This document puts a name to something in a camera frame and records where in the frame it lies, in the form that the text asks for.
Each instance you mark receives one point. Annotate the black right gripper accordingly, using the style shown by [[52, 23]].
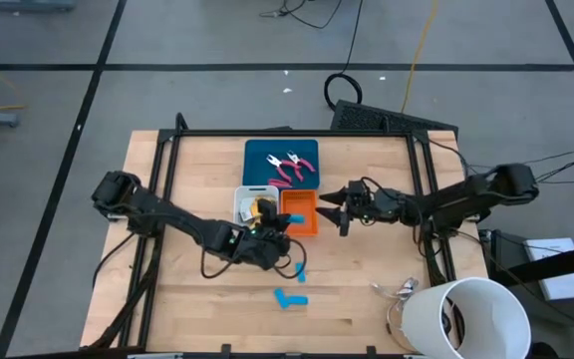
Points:
[[376, 207]]

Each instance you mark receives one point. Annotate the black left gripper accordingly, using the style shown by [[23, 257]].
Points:
[[264, 247]]

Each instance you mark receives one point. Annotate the yellow crayon box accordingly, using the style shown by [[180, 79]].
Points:
[[245, 214], [255, 203]]

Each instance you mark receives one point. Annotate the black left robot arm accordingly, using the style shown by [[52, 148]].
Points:
[[167, 217]]

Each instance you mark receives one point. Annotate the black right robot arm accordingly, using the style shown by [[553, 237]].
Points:
[[466, 199]]

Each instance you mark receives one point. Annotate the orange mesh basket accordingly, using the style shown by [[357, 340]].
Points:
[[307, 204]]

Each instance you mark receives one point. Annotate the white plastic bin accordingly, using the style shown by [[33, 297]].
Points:
[[239, 194]]

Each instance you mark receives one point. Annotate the teal plastic tray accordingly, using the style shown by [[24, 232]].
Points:
[[257, 169]]

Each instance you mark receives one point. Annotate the black perforated panel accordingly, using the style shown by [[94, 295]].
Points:
[[367, 117]]

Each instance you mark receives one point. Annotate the white plastic bucket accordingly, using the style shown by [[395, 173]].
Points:
[[426, 319]]

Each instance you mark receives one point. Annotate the white booklet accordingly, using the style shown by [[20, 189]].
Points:
[[548, 249]]

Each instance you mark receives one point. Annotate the black equipment stand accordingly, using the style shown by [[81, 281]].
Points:
[[556, 261]]

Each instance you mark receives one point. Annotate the black aluminium table frame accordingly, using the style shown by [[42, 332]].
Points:
[[292, 133]]

